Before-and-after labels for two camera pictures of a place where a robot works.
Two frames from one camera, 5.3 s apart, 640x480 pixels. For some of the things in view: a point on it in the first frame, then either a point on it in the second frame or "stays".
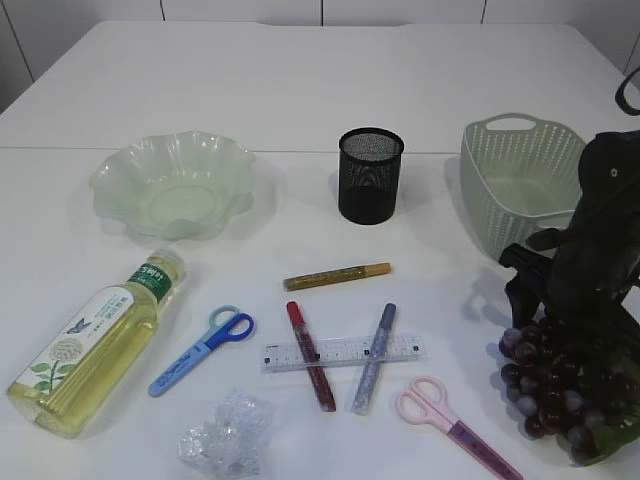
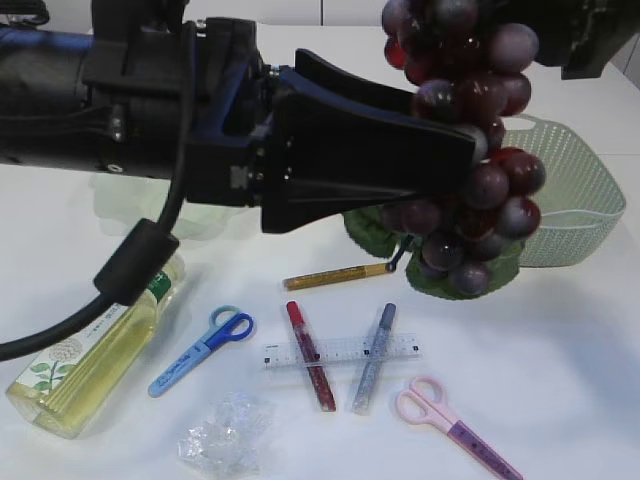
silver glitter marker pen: x=362 y=399 stays
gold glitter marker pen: x=335 y=275 stays
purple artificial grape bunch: x=560 y=389 to x=470 y=70
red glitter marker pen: x=318 y=380 stays
